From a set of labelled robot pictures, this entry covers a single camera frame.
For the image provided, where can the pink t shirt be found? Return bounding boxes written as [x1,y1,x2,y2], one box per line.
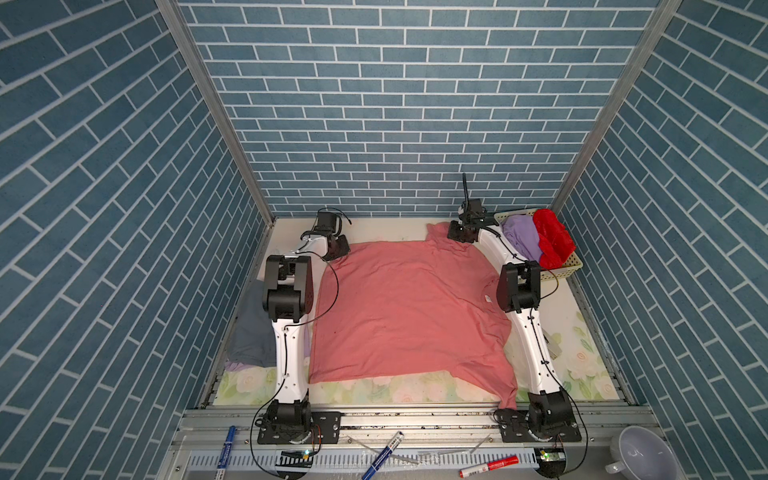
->
[309,223,518,408]

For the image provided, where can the light green perforated plastic basket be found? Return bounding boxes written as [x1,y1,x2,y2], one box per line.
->
[494,208,583,280]

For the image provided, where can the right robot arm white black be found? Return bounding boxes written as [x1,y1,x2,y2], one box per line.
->
[448,180,582,443]

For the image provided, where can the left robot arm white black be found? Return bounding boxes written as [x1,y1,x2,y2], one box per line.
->
[258,207,350,444]

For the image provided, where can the lavender t shirt in basket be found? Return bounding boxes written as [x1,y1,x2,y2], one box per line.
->
[502,215,542,261]

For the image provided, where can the red t shirt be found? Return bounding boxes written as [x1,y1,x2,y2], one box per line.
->
[533,209,576,270]

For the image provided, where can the folded dark grey t shirt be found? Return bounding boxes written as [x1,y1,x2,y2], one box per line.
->
[225,280,277,371]

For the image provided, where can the small grey stapler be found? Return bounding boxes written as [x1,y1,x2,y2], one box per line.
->
[545,336,562,359]

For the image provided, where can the metal tweezers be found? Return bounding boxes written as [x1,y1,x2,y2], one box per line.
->
[342,435,492,465]

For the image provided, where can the blue marker pen centre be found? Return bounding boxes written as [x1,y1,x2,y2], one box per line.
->
[361,431,404,480]

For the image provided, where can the blue marker pen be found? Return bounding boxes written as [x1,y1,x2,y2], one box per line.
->
[361,431,404,480]
[214,426,237,480]

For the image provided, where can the red marker pen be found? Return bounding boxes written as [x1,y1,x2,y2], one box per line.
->
[459,455,520,479]

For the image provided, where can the blue marker pen left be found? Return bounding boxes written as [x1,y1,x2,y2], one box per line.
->
[214,426,237,480]

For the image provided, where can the white cup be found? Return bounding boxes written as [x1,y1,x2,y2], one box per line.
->
[605,426,679,480]

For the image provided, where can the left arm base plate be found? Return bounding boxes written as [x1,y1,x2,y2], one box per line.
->
[256,411,342,445]

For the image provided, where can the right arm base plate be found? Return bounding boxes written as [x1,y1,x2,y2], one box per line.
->
[491,409,583,443]

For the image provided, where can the white slotted cable duct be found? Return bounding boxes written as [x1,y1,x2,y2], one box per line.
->
[185,446,541,475]

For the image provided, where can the aluminium mounting rail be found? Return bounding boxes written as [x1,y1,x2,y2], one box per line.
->
[158,401,661,479]

